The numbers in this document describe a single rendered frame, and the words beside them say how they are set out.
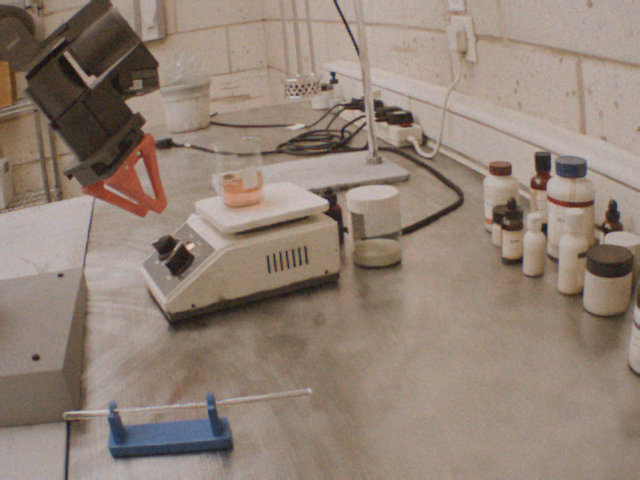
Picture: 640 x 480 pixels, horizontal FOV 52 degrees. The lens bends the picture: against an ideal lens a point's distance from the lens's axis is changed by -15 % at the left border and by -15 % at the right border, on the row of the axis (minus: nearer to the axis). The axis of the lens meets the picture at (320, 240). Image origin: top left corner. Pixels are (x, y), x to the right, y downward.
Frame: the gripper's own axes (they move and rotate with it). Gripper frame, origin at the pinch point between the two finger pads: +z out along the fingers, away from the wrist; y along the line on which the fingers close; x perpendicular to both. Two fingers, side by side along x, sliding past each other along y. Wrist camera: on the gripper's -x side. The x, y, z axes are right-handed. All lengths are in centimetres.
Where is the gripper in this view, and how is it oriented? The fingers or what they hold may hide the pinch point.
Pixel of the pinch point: (150, 205)
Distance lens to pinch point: 77.0
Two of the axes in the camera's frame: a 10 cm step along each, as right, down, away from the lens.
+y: -7.0, 0.8, 7.1
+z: 5.5, 6.9, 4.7
